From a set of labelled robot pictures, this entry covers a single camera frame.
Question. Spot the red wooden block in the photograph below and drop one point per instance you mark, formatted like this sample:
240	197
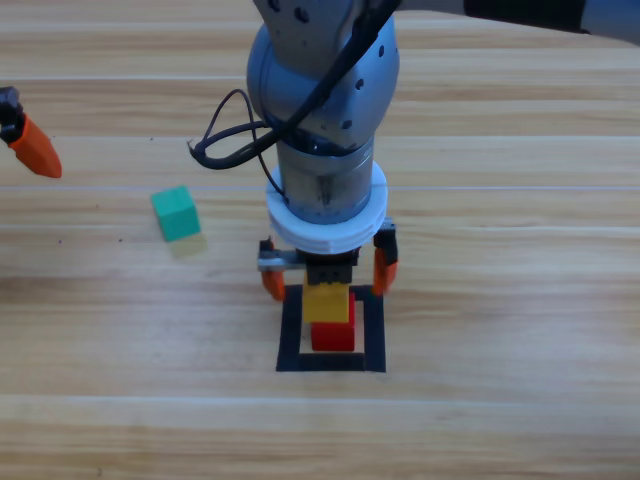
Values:
332	337

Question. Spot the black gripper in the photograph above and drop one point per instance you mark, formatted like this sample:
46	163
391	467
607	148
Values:
9	112
327	270

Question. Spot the green wooden block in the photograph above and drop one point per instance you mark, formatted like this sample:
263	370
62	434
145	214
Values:
175	215

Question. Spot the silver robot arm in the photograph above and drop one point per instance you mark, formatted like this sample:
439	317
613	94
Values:
320	65

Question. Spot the yellow wooden block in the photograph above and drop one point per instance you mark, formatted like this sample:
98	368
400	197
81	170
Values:
325	305

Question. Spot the black tape square outline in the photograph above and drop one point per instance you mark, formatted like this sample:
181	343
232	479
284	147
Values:
290	340

